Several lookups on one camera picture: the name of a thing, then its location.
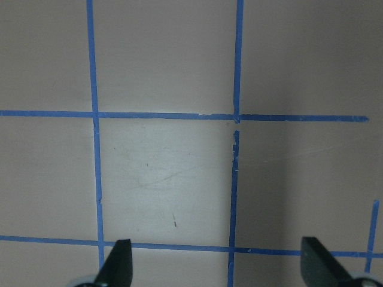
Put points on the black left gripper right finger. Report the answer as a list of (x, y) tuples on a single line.
[(318, 267)]

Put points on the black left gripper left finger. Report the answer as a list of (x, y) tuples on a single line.
[(116, 270)]

